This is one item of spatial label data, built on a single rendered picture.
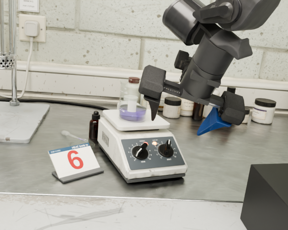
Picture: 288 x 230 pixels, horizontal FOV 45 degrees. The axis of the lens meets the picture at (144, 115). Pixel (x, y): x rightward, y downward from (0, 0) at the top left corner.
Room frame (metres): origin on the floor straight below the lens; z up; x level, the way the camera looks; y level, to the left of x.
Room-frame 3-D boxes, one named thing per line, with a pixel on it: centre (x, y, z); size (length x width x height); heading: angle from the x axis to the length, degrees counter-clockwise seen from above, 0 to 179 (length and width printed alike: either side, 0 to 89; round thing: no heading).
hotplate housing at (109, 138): (0.70, 0.01, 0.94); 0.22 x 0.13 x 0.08; 25
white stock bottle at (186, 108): (1.11, -0.13, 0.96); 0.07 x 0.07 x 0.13
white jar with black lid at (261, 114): (1.11, -0.39, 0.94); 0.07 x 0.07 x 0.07
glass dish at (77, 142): (0.70, 0.13, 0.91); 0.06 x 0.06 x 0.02
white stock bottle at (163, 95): (1.13, -0.06, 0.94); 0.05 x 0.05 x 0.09
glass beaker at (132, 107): (0.71, 0.03, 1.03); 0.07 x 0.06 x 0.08; 40
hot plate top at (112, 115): (0.72, 0.02, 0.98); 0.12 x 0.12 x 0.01; 25
